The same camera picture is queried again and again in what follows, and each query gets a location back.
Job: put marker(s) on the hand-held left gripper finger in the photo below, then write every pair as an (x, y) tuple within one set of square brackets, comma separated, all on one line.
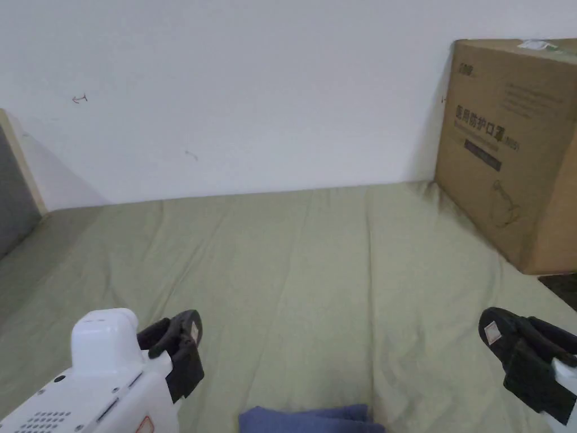
[(155, 338), (187, 327)]

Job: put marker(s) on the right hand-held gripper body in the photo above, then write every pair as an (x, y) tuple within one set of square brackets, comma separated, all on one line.
[(536, 379)]

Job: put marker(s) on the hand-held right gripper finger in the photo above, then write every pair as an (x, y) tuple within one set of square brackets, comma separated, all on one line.
[(550, 338), (498, 331)]

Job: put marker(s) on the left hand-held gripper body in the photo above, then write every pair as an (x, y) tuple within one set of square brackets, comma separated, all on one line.
[(99, 383)]

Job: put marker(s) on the bed with pale green sheet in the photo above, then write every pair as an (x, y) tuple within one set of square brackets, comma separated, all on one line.
[(293, 279)]

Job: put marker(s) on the dark blue garment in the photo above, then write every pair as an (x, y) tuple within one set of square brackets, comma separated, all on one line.
[(311, 419)]

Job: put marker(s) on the large brown cardboard carton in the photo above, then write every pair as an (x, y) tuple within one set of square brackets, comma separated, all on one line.
[(509, 158)]

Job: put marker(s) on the grey padded headboard wooden frame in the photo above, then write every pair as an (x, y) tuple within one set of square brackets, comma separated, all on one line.
[(11, 189)]

